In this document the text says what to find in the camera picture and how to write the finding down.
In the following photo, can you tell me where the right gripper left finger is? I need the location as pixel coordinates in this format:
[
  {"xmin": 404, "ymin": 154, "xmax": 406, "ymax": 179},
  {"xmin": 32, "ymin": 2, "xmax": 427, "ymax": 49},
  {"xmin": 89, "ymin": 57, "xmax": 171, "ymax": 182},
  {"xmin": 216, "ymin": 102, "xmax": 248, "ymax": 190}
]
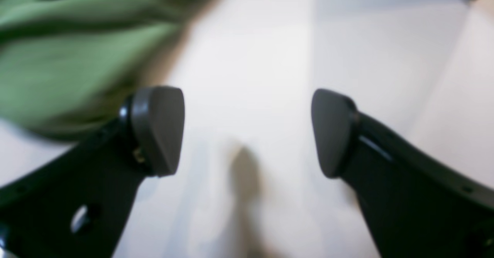
[{"xmin": 0, "ymin": 86, "xmax": 185, "ymax": 258}]

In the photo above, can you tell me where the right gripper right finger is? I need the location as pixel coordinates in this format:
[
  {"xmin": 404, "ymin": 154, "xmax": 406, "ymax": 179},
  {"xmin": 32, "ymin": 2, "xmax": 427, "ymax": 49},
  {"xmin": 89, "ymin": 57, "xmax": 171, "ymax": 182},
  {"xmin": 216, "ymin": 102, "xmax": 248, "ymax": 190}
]
[{"xmin": 311, "ymin": 89, "xmax": 494, "ymax": 258}]

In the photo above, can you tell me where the green t-shirt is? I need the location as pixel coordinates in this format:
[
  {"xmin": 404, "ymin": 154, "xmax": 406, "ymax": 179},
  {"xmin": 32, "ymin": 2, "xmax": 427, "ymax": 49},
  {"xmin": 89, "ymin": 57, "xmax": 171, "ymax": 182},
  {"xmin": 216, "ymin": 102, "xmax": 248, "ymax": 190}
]
[{"xmin": 0, "ymin": 0, "xmax": 216, "ymax": 141}]

